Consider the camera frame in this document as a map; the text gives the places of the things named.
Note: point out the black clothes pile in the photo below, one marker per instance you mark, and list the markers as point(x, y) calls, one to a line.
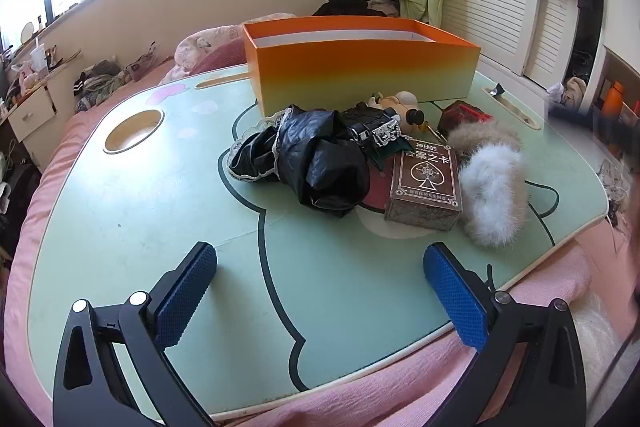
point(350, 7)

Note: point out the green cartoon desktop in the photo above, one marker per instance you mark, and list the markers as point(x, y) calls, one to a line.
point(150, 207)

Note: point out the brown card box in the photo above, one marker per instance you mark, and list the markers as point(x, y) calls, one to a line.
point(425, 182)

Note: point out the white fur pompom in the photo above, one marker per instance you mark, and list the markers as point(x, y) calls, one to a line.
point(492, 197)

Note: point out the grey-brown fur pompom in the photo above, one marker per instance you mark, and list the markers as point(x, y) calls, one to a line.
point(480, 134)

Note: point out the orange bottle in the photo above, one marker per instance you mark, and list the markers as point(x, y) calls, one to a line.
point(613, 102)

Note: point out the striped dark cloth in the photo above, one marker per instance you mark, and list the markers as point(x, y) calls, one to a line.
point(97, 82)

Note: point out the white drawer cabinet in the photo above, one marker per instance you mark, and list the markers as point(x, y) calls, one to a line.
point(30, 114)

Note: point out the black leather lace-trimmed cloth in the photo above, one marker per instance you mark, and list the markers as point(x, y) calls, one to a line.
point(310, 152)

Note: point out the black candy wrapper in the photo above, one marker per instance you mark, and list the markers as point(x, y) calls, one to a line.
point(496, 90)

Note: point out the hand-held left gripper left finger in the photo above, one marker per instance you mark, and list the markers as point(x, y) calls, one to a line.
point(185, 297)

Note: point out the white louvered closet doors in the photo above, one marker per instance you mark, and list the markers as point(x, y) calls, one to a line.
point(490, 7)

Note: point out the clear plastic cup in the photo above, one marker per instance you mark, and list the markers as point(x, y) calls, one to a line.
point(38, 57)

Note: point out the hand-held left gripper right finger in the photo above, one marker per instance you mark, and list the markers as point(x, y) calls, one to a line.
point(455, 299)

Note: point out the orange cardboard box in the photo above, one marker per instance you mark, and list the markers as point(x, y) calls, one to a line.
point(360, 67)

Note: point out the dark green toy car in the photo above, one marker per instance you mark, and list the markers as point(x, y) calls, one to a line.
point(375, 132)

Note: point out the red pouch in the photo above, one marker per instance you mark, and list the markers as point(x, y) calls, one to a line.
point(462, 114)

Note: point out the floral pink quilt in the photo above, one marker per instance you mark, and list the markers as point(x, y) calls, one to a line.
point(210, 42)

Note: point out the beige doll figure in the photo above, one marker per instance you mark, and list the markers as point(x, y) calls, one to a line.
point(400, 102)

